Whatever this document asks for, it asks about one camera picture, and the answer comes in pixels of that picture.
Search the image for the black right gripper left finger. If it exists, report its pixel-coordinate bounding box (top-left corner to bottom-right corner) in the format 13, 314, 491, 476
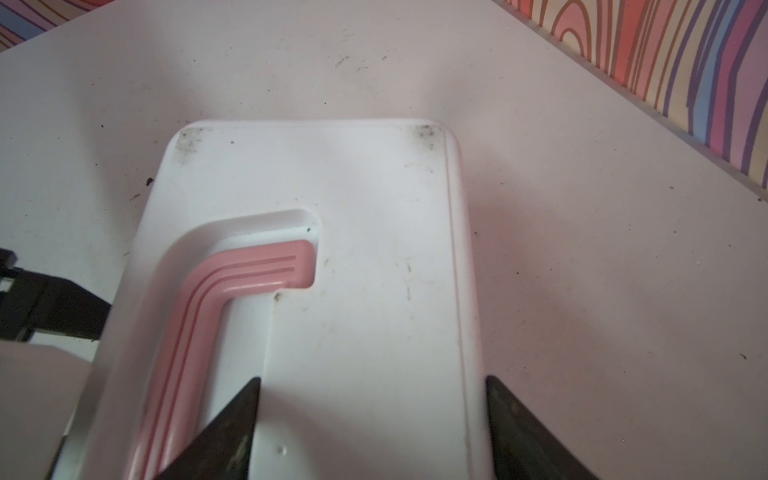
156, 377, 261, 480

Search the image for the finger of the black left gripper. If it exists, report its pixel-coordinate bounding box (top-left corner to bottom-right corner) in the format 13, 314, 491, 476
1, 249, 111, 342

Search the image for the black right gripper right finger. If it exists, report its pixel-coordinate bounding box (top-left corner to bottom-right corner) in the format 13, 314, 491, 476
485, 375, 597, 480

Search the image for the white and blue tool box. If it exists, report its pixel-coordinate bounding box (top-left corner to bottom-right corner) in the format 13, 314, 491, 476
54, 119, 493, 479

